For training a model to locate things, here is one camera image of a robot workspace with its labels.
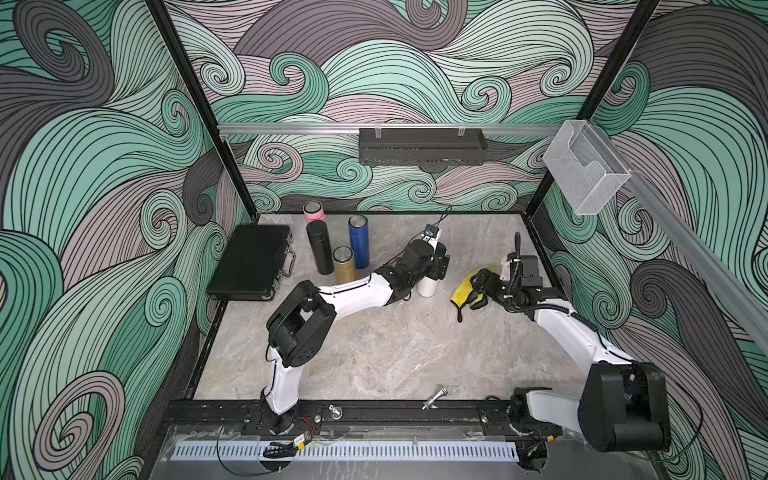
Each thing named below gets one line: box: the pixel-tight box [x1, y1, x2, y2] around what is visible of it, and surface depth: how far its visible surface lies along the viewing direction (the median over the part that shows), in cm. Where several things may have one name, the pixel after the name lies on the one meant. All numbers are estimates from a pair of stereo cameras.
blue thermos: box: [348, 214, 370, 269], surface depth 94 cm
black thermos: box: [306, 220, 334, 275], surface depth 91 cm
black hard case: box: [206, 224, 295, 301], surface depth 106 cm
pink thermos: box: [302, 200, 326, 225], surface depth 95 cm
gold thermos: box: [332, 245, 356, 284], surface depth 83 cm
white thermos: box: [416, 276, 437, 297], surface depth 95 cm
